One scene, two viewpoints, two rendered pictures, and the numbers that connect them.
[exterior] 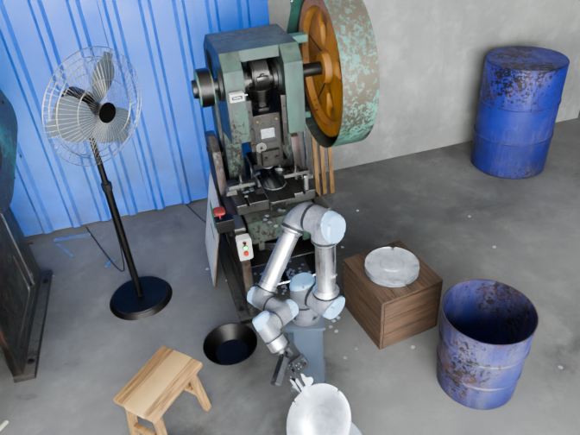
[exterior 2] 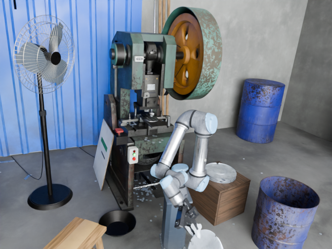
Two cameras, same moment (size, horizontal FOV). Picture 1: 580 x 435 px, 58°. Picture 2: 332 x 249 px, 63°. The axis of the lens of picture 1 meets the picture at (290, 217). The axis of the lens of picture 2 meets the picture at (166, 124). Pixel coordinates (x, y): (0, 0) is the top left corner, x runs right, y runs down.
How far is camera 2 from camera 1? 0.84 m
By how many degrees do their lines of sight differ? 19
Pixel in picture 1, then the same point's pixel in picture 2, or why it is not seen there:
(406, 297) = (232, 189)
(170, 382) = (84, 240)
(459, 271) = not seen: hidden behind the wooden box
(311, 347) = not seen: hidden behind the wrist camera
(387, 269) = (218, 173)
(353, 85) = (209, 56)
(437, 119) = (218, 113)
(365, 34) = (215, 30)
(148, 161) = (60, 117)
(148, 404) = not seen: outside the picture
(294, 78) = (171, 55)
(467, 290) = (269, 183)
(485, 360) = (293, 221)
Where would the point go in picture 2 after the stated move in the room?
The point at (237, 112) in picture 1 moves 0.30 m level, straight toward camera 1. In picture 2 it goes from (137, 69) to (145, 76)
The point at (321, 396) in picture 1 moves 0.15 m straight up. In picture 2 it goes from (206, 239) to (209, 217)
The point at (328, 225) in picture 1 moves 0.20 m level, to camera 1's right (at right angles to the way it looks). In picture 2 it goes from (210, 119) to (241, 119)
